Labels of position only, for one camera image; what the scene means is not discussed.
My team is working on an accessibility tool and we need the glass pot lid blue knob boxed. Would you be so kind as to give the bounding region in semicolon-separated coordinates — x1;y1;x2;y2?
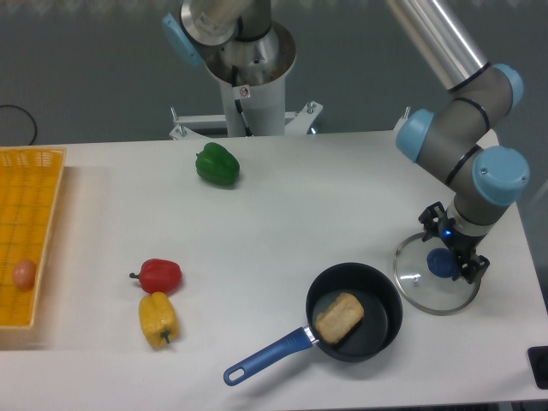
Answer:
393;233;480;316

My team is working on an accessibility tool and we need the red bell pepper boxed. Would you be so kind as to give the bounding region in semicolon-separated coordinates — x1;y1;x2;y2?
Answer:
128;259;183;294

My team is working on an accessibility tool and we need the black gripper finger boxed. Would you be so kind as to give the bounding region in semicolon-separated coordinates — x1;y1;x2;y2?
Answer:
463;254;490;284
451;251;468;280

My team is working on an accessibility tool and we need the yellow plastic basket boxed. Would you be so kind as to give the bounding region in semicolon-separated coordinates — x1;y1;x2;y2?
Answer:
1;146;66;330

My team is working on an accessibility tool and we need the black saucepan blue handle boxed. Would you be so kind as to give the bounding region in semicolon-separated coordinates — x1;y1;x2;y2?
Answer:
223;262;403;386

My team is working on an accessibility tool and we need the black device at table edge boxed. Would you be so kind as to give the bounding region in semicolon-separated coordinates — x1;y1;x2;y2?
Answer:
527;346;548;390

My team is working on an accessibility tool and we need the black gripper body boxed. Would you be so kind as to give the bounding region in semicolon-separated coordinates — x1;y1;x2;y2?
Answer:
418;202;488;261

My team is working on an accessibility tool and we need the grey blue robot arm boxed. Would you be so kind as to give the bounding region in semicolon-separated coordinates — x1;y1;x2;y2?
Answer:
162;1;529;283

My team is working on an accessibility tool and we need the green bell pepper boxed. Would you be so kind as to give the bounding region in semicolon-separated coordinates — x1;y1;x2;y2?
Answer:
195;142;240;187

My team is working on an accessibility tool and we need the fried tofu piece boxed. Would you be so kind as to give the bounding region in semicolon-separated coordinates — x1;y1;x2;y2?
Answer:
313;293;365;345

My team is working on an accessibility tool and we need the black cable on floor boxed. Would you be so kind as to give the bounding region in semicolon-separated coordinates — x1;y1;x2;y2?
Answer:
0;104;38;146

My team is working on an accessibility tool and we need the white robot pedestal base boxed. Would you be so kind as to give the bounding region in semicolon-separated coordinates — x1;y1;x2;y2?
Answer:
170;22;323;140

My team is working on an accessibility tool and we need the yellow bell pepper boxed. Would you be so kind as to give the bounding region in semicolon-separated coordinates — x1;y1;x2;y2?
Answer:
139;292;180;349

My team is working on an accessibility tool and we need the brown egg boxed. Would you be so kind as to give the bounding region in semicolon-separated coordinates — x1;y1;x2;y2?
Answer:
12;259;37;289

